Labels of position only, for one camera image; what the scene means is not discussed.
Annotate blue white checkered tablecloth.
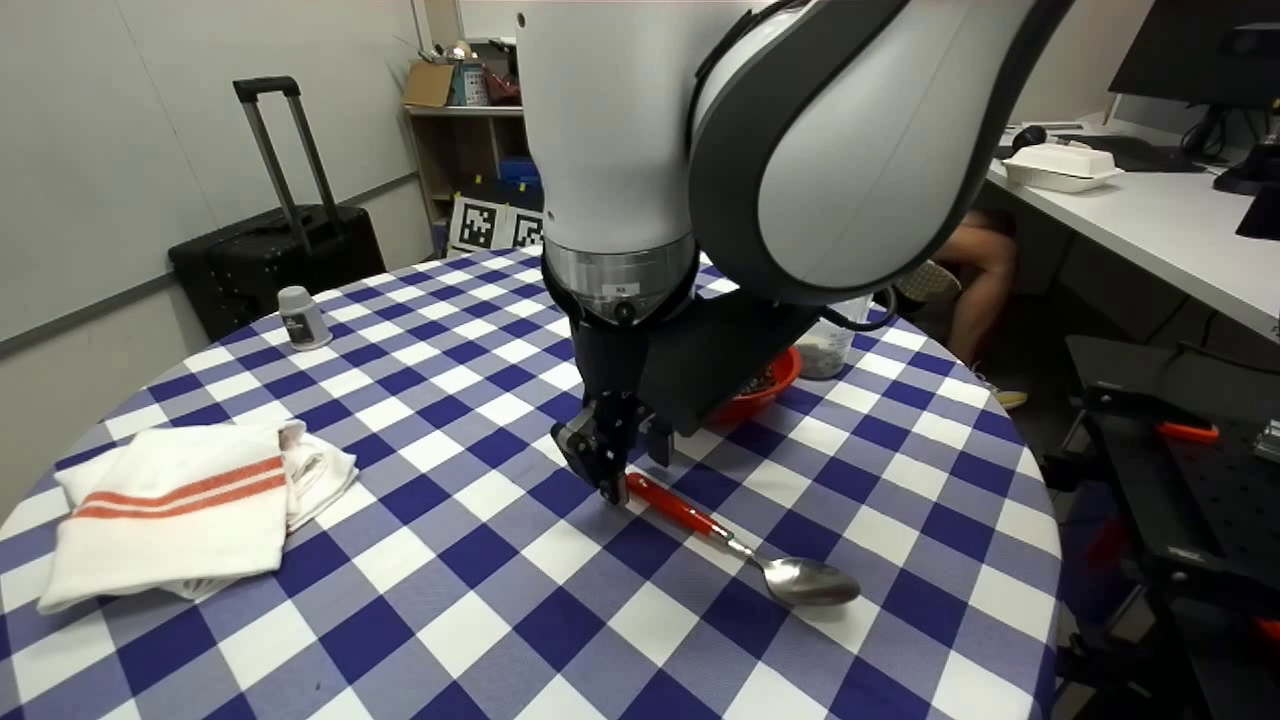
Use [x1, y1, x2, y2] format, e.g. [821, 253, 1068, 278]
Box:
[0, 244, 1073, 720]

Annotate white towel red stripes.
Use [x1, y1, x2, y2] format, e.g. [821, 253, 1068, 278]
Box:
[35, 402, 364, 619]

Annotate cardboard box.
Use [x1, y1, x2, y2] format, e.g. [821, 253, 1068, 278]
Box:
[402, 57, 462, 115]

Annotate orange handled tool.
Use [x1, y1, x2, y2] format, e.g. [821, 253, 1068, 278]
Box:
[1154, 415, 1223, 449]

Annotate person leg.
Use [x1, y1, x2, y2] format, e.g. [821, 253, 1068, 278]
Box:
[932, 213, 1023, 368]

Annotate black computer monitor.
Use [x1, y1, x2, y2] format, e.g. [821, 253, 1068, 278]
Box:
[1107, 0, 1280, 102]

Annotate wooden shelf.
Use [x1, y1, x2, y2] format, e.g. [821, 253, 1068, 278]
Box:
[398, 34, 539, 224]

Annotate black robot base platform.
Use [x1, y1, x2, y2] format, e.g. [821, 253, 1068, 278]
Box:
[1061, 332, 1280, 720]

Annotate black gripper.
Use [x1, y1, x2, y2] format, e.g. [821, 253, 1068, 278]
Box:
[553, 285, 816, 506]

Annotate small white bottle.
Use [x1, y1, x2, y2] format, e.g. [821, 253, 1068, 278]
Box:
[274, 278, 331, 352]

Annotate black suitcase with handle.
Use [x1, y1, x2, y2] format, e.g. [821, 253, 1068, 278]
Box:
[165, 73, 394, 340]

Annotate fiducial tag board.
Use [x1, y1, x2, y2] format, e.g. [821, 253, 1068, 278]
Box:
[443, 191, 553, 260]

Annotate black keyboard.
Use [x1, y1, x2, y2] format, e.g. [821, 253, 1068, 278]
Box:
[1065, 128, 1211, 175]

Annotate white food container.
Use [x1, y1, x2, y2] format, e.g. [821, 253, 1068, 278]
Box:
[998, 137, 1130, 194]

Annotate clear plastic measuring jug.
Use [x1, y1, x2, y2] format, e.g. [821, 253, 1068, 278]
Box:
[798, 312, 862, 385]

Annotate red bowl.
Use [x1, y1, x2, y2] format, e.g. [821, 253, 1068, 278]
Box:
[713, 342, 808, 431]

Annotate white desk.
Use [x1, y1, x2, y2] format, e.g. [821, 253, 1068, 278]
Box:
[986, 141, 1280, 352]

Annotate red handled metal spoon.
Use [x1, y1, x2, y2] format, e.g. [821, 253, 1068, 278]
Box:
[620, 462, 864, 610]

